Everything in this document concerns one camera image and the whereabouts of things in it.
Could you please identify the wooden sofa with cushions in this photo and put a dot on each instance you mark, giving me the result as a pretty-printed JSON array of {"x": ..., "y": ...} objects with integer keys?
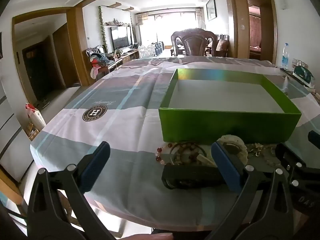
[{"x": 222, "y": 47}]

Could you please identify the green ivy garland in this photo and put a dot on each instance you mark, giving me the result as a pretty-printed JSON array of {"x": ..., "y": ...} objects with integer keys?
[{"x": 103, "y": 30}]

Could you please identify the red and white bag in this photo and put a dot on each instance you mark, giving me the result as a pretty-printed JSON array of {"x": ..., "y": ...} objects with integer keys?
[{"x": 35, "y": 115}]

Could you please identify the chairs piled with clothes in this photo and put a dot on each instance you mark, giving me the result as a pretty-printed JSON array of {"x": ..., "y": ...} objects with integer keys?
[{"x": 100, "y": 60}]

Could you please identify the printed striped tablecloth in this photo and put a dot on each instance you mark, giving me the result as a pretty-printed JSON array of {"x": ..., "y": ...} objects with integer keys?
[{"x": 112, "y": 130}]

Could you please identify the green cardboard box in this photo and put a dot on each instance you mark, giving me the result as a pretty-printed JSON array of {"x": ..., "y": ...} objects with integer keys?
[{"x": 225, "y": 127}]

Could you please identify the carved dark wooden chair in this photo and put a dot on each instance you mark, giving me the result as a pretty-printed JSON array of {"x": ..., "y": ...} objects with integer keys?
[{"x": 193, "y": 41}]

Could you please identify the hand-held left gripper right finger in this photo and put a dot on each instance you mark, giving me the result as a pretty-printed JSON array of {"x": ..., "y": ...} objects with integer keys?
[{"x": 227, "y": 167}]

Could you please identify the dark wooden door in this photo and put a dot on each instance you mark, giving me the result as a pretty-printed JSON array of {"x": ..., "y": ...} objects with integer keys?
[{"x": 41, "y": 67}]

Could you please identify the white jade pendant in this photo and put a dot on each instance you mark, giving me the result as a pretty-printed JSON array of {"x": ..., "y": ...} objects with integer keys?
[{"x": 205, "y": 160}]

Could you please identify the framed wall picture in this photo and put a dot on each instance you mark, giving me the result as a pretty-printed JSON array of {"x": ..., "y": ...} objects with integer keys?
[{"x": 211, "y": 8}]

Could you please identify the wooden television cabinet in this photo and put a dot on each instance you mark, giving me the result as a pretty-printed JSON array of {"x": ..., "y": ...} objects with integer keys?
[{"x": 127, "y": 55}]

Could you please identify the person's left hand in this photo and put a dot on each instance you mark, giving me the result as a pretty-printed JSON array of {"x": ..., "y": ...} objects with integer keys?
[{"x": 150, "y": 237}]

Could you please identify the clear plastic water bottle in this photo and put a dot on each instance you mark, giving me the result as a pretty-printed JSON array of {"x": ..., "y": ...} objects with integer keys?
[{"x": 285, "y": 57}]

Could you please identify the green tissue box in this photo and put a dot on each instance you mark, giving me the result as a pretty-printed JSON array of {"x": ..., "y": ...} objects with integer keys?
[{"x": 303, "y": 75}]

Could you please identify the silver refrigerator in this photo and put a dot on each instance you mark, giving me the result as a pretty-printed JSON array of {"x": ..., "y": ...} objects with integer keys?
[{"x": 11, "y": 135}]

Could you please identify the wall shelf with ornaments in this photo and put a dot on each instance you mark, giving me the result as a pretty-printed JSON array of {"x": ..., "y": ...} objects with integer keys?
[{"x": 117, "y": 23}]

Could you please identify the small glass containers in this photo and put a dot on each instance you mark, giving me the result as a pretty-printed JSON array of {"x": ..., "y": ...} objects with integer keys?
[{"x": 298, "y": 63}]

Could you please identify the flat screen television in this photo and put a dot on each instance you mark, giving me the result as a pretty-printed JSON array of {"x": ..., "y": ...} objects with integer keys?
[{"x": 121, "y": 37}]

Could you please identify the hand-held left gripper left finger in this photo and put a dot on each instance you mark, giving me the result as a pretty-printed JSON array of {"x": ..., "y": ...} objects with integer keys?
[{"x": 96, "y": 165}]

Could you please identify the pink curtain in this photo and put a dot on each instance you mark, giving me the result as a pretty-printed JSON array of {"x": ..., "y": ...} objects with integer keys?
[{"x": 255, "y": 31}]

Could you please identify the white low fence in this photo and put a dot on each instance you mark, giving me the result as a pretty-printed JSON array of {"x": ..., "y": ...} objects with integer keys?
[{"x": 146, "y": 50}]

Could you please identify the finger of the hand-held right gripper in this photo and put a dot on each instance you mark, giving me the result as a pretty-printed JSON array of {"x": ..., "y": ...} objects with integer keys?
[
  {"x": 315, "y": 140},
  {"x": 291, "y": 158}
]

